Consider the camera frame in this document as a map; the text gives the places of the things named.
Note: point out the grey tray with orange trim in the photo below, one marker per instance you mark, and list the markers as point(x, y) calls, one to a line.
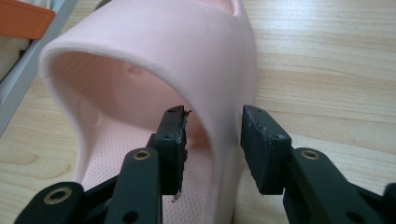
point(18, 90)

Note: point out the pink slide slipper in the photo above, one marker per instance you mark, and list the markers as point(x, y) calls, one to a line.
point(155, 37)

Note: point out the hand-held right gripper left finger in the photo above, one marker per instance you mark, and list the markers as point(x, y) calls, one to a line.
point(168, 155)

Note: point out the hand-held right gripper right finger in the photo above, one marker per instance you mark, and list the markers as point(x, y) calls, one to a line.
point(267, 155)

